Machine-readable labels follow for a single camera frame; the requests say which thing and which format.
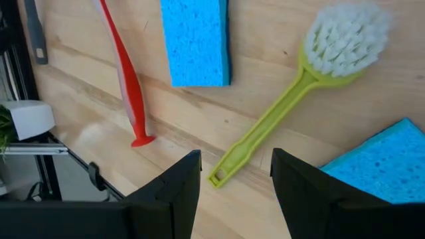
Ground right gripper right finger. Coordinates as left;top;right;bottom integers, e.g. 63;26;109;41
270;148;425;239

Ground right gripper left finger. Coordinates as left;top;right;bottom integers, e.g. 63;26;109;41
0;149;203;239

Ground lime green dish brush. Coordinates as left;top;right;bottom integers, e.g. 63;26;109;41
207;1;392;189

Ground blue kitchen sponge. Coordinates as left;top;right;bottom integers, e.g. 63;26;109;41
320;118;425;204
159;0;232;88

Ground black table edge clamp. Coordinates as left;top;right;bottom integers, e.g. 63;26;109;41
88;161;107;192

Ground small green plant white pot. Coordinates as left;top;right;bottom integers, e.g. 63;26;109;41
0;99;56;163

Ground silver metal bracket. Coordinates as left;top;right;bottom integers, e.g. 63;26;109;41
0;142;69;156

